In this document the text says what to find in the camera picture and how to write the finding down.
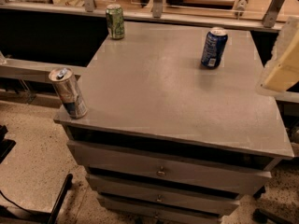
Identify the silver redbull can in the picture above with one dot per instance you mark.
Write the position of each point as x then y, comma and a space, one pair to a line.
66, 87

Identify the grey metal railing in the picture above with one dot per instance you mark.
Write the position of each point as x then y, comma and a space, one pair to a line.
264, 15

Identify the bottom grey drawer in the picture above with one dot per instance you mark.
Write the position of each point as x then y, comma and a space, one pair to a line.
155, 210

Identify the green soda can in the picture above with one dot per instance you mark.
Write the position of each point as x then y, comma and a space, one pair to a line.
115, 21

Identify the black chair leg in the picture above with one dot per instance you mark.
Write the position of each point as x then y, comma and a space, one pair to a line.
60, 199

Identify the middle grey drawer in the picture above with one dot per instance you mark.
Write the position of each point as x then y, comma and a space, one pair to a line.
162, 195

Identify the blue pepsi can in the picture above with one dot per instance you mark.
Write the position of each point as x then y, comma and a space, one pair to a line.
215, 43

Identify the top grey drawer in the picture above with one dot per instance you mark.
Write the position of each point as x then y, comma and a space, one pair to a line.
206, 174

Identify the grey drawer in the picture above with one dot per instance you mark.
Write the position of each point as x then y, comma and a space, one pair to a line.
162, 195
206, 174
155, 210

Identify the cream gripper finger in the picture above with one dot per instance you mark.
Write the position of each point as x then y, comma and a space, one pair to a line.
285, 37
283, 72

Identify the grey drawer cabinet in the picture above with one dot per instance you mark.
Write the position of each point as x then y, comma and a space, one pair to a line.
149, 92

